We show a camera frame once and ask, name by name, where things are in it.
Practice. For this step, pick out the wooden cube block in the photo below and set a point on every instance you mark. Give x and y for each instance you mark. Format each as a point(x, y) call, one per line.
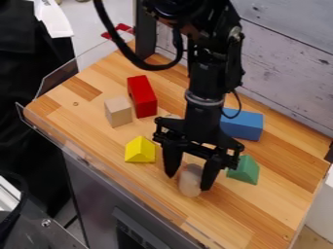
point(118, 111)

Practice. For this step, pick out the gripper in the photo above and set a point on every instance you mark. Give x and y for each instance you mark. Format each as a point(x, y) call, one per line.
point(201, 128)

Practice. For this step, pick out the red arch block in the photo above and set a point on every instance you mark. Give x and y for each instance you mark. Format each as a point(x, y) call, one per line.
point(142, 95)

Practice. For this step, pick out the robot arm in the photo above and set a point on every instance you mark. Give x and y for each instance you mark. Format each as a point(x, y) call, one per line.
point(212, 48)

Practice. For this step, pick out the wooden cylinder block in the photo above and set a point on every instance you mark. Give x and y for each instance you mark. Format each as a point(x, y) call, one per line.
point(189, 181)

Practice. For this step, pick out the yellow triangle block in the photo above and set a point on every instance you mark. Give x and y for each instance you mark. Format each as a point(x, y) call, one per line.
point(139, 150)

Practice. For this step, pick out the green triangle block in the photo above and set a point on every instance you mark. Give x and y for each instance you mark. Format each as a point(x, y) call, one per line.
point(246, 170)

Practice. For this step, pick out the blue rectangular block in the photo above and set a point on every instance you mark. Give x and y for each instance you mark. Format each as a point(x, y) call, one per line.
point(242, 124)

